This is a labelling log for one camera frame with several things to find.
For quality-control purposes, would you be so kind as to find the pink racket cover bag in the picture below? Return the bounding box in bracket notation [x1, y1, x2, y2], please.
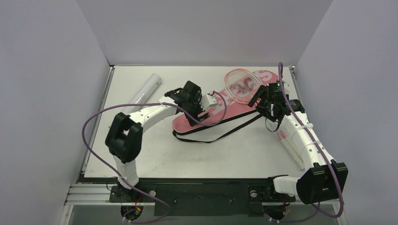
[172, 70, 281, 135]

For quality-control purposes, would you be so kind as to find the pink badminton racket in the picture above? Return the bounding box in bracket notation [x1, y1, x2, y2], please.
[223, 68, 306, 171]

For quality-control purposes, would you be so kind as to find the white shuttlecock tube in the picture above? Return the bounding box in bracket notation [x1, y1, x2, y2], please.
[121, 74, 162, 114]

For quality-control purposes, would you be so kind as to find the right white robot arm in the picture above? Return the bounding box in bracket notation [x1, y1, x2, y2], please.
[248, 82, 348, 204]

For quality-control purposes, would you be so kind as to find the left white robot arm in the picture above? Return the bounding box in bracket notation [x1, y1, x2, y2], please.
[105, 81, 217, 202]

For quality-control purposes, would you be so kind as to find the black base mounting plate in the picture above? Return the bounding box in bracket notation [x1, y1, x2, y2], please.
[77, 173, 327, 218]

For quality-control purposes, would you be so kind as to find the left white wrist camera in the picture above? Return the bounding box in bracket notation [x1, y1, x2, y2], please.
[199, 93, 218, 111]

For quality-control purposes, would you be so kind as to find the black bag shoulder strap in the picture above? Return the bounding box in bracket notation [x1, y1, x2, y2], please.
[172, 108, 265, 144]

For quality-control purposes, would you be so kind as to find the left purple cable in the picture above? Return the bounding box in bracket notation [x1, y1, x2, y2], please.
[81, 90, 228, 224]

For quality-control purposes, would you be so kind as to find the aluminium frame rail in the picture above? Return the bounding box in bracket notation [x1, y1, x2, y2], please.
[63, 183, 344, 206]

